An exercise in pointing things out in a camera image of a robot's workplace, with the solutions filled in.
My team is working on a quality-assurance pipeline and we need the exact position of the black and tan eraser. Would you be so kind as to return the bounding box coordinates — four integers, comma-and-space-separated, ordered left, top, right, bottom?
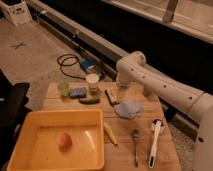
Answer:
105, 89, 118, 106

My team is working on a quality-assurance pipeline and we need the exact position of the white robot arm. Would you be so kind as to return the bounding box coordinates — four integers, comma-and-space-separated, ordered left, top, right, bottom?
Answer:
116, 51, 213, 171

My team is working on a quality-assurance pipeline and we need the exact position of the white paper cup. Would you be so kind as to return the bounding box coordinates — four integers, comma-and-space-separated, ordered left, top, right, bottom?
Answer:
86, 73, 99, 93

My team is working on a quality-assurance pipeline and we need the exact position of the green plastic cup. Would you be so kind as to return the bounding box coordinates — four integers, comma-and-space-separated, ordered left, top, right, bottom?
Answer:
57, 82, 69, 97

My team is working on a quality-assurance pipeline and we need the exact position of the blue cloth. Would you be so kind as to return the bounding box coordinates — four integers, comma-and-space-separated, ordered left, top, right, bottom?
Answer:
114, 100, 142, 120

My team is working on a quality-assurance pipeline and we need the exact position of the green cucumber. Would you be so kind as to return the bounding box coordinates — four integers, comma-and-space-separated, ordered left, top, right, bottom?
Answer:
78, 97, 100, 105

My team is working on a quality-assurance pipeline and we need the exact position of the blue power box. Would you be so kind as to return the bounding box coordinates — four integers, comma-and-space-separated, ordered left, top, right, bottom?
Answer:
80, 59, 95, 73

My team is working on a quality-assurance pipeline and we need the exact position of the orange peach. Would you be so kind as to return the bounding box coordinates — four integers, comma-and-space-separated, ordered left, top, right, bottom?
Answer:
58, 133, 72, 148

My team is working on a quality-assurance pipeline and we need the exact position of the yellow plastic tub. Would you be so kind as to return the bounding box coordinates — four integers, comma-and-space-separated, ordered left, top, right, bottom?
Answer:
7, 110, 104, 171

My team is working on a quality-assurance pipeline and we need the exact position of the black chair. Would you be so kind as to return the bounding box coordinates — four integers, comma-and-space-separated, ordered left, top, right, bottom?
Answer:
0, 69, 30, 168

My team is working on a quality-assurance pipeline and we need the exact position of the white cardboard box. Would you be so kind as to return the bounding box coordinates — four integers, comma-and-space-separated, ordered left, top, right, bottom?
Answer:
0, 0, 32, 26

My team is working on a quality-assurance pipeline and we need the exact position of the black cable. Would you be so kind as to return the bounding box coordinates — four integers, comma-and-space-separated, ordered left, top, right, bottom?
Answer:
56, 53, 87, 81

